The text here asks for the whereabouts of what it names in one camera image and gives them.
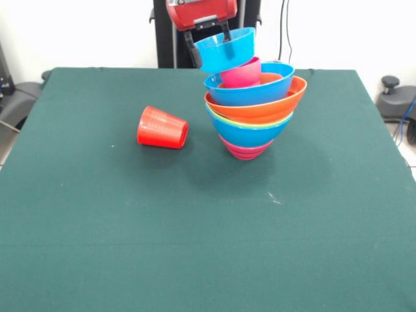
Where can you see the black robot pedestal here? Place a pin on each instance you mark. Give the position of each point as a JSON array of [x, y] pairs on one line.
[[165, 42]]

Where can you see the black stand base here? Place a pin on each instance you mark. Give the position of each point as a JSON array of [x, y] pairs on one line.
[[395, 104], [19, 100]]

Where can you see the dark green tablecloth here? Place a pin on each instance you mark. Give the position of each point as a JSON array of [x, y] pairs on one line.
[[195, 243]]

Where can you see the small orange flat-bottomed bowl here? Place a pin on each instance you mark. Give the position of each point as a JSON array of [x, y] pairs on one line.
[[269, 78]]

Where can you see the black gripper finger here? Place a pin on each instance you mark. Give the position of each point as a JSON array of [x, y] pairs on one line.
[[227, 32], [193, 50]]

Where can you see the pink plastic cup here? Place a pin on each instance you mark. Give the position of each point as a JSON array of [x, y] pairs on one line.
[[243, 74]]

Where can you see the large orange plastic bowl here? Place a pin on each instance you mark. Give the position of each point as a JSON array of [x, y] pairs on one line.
[[260, 110]]

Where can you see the large blue plastic bowl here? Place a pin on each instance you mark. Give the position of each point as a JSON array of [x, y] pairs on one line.
[[250, 136], [250, 94]]

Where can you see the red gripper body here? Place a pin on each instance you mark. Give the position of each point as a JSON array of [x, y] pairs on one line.
[[201, 11]]

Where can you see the red plastic cup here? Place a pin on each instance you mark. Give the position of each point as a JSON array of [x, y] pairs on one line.
[[159, 128]]

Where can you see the pink plastic bowl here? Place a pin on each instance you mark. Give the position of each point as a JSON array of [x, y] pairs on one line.
[[247, 152]]

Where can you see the green plastic bowl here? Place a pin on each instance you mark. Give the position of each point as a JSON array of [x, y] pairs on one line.
[[256, 123]]

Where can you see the small blue flat-bottomed bowl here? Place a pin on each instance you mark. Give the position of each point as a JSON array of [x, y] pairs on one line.
[[214, 57]]

